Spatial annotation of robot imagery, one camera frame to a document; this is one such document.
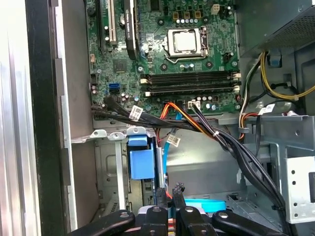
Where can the blue board port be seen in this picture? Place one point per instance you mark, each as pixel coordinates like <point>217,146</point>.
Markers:
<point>114,86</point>

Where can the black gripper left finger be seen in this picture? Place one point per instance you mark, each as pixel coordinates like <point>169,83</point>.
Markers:
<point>155,221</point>

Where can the white board connector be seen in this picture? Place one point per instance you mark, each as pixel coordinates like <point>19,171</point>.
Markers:
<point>194,104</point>

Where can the grey disk bay cage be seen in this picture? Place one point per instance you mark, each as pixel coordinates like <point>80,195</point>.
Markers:
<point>108,167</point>

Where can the hard disk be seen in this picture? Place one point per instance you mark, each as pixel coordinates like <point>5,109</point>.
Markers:
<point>141,164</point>

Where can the black PC case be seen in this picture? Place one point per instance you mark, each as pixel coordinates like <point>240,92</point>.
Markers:
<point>41,98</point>

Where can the silver CPU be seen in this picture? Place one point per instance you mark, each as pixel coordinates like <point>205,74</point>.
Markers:
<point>186,41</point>

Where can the black graphics card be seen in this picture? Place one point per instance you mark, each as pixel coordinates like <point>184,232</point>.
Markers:
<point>130,29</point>

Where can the black expansion slot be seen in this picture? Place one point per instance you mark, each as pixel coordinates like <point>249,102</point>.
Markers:
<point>101,24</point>

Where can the white expansion slot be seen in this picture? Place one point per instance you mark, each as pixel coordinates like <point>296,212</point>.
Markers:
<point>112,24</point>

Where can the CPU socket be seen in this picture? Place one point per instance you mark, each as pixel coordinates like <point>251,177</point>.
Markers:
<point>169,46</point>

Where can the grey power supply unit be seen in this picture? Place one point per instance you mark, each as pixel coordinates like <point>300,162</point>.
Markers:
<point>270,19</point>

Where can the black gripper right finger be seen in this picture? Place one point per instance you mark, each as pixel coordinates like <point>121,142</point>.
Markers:
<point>189,221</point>

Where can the green motherboard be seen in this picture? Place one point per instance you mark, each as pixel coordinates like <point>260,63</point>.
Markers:
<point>137,73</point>

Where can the black chipset chip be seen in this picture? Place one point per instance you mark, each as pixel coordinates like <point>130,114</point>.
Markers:
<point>120,66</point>

